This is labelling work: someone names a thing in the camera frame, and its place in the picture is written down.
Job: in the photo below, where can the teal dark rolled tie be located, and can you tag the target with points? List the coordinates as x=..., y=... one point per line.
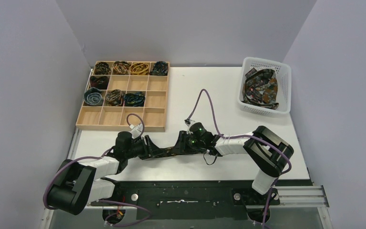
x=136, y=99

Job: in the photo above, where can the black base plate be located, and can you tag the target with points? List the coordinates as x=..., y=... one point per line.
x=193, y=199

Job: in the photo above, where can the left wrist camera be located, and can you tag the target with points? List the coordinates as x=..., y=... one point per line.
x=136, y=130

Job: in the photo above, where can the maroon rolled tie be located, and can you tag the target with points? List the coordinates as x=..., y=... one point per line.
x=99, y=82

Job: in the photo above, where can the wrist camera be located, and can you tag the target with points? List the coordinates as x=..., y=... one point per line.
x=136, y=130
x=189, y=123

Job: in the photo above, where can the pile of patterned ties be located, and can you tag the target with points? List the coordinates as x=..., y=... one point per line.
x=260, y=88

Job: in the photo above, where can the black gold floral tie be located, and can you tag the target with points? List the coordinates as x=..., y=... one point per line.
x=166, y=152

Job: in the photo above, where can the brown patterned rolled tie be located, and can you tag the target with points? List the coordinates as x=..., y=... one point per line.
x=115, y=97

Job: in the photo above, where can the dark rolled tie top-left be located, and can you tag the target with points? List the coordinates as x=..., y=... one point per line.
x=102, y=68

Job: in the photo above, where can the wooden compartment tray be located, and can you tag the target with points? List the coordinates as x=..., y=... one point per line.
x=118, y=118

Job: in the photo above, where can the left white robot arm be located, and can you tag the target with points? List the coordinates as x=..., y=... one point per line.
x=82, y=180

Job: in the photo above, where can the white plastic basket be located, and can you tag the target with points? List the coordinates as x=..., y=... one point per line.
x=283, y=75

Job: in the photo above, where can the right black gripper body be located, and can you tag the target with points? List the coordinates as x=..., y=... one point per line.
x=192, y=143

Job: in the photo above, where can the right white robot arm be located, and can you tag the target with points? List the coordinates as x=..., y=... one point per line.
x=269, y=152

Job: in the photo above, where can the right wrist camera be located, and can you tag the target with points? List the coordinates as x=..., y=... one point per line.
x=189, y=123

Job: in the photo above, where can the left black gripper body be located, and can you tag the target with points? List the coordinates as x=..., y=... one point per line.
x=148, y=146

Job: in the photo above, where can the yellow rolled tie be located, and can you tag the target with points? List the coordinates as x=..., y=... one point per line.
x=140, y=68

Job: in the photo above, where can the dark blue rolled tie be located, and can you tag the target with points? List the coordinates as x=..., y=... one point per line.
x=160, y=68

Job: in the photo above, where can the light blue rolled tie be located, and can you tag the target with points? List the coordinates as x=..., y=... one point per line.
x=93, y=97

